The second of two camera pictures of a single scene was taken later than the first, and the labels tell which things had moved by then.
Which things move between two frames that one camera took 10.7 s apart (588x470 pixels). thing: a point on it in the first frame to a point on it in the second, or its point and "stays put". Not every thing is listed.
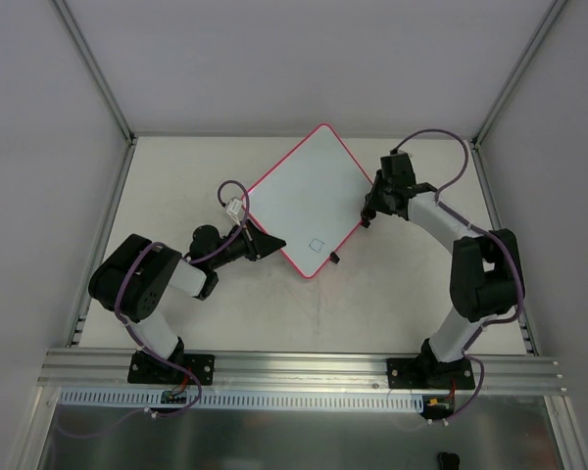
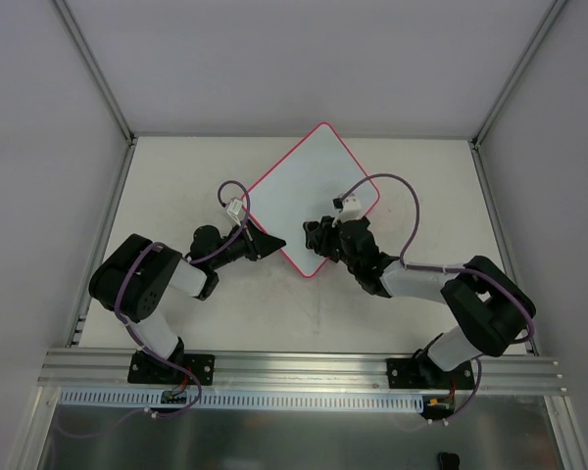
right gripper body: x=377 y=197 to x=333 y=240
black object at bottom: x=448 y=461 stays put
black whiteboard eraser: x=368 y=213 to x=311 y=229
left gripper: x=252 y=240 stays put
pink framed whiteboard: x=312 y=199 stays put
